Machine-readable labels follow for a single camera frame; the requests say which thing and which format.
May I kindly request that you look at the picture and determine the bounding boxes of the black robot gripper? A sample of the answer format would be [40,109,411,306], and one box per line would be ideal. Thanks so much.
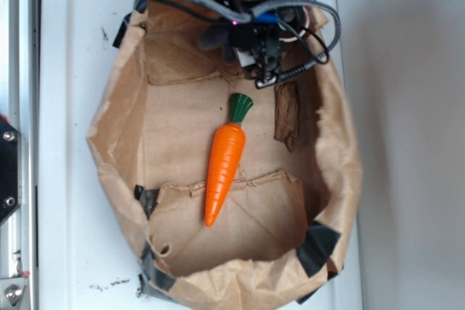
[227,15,283,89]

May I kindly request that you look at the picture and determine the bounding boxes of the gray plush mouse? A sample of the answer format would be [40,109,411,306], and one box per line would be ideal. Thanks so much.
[197,23,243,65]

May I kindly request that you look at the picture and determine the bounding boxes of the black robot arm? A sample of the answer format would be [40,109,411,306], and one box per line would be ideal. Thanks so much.
[216,0,313,89]

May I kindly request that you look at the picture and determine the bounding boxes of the brown bark piece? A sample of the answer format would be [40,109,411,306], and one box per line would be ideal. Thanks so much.
[274,82,300,153]

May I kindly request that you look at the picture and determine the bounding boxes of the orange plastic carrot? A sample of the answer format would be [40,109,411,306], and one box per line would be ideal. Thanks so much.
[204,93,254,227]

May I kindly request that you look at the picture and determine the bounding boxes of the brown paper bag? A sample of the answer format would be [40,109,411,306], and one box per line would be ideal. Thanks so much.
[88,2,362,309]

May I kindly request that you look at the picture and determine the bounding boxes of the white metal tray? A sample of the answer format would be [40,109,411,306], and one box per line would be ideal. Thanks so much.
[37,0,366,310]

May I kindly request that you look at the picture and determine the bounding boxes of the aluminum frame rail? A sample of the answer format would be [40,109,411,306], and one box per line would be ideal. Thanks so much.
[1,0,40,309]

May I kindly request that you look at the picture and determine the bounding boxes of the black metal bracket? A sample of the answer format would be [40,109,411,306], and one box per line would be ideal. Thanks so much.
[0,114,20,225]

